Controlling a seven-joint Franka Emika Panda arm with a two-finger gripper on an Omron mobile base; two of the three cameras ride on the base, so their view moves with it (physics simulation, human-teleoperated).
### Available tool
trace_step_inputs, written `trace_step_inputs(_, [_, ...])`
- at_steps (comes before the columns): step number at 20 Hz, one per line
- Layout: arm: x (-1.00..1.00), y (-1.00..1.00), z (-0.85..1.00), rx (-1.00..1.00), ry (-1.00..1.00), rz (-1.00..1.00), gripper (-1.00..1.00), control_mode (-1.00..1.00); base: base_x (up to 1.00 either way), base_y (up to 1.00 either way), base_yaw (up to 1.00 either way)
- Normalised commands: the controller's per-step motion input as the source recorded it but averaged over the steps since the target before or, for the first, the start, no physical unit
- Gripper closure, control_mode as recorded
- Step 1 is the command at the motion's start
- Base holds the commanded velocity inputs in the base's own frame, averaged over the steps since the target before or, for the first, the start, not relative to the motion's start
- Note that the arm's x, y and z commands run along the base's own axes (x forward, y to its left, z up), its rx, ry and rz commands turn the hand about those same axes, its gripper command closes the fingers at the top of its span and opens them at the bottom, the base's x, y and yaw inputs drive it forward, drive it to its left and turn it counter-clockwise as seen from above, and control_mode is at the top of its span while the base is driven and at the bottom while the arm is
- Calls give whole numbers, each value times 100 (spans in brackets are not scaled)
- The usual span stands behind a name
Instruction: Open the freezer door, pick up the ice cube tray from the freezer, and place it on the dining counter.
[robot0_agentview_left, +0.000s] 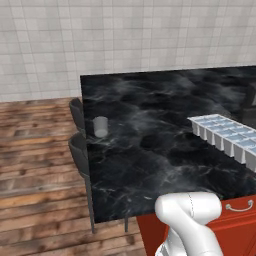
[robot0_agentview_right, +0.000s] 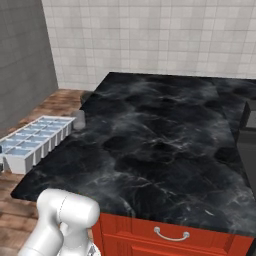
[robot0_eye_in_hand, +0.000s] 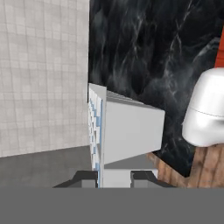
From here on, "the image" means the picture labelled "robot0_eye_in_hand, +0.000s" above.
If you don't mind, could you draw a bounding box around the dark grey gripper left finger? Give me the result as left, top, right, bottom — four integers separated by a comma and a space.
52, 170, 99, 189

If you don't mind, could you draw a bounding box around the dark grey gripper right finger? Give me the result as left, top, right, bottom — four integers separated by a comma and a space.
129, 170, 177, 189

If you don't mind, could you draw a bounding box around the white rounded object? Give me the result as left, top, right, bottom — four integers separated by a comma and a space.
181, 66, 224, 148

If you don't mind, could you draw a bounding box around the red panel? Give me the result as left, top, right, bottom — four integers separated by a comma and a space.
214, 26, 224, 69

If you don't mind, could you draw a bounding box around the white ice cube tray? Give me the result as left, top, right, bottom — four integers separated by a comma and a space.
87, 82, 166, 189

